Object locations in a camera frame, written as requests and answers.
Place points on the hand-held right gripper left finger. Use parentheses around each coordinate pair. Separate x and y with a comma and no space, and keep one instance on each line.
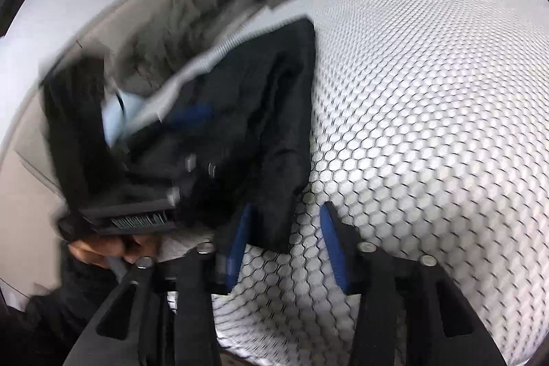
(238,237)

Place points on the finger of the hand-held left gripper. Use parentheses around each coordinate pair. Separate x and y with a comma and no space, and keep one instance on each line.
(193,115)
(73,134)

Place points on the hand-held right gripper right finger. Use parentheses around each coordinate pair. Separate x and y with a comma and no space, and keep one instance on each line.
(334,250)

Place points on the black pants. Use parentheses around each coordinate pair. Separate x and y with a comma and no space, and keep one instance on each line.
(274,113)

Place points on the person's left forearm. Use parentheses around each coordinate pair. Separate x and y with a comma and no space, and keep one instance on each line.
(64,306)

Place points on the person's left hand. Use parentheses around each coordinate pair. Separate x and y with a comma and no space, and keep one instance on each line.
(103,250)

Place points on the light blue pillow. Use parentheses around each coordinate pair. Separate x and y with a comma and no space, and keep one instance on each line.
(113,121)

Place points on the beige padded headboard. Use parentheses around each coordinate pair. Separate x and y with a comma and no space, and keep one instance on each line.
(25,194)

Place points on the bed with white mattress cover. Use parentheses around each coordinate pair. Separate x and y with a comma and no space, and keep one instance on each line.
(429,113)

